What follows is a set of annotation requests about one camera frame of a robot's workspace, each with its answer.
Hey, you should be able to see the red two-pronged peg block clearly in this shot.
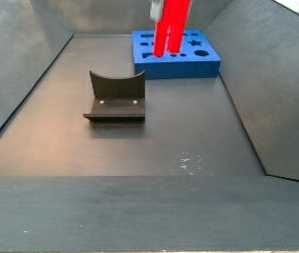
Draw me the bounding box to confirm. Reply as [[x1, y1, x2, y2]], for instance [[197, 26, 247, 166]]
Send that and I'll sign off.
[[153, 0, 191, 57]]

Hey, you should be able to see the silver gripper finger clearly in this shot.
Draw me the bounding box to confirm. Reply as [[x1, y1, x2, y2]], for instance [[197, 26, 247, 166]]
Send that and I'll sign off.
[[150, 0, 163, 21]]

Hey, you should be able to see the blue foam shape board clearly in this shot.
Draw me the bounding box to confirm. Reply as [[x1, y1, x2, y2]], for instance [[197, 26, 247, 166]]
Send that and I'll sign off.
[[133, 30, 222, 80]]

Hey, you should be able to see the black curved holder stand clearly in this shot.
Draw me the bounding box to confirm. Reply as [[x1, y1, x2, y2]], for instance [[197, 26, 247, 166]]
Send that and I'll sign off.
[[83, 72, 146, 122]]

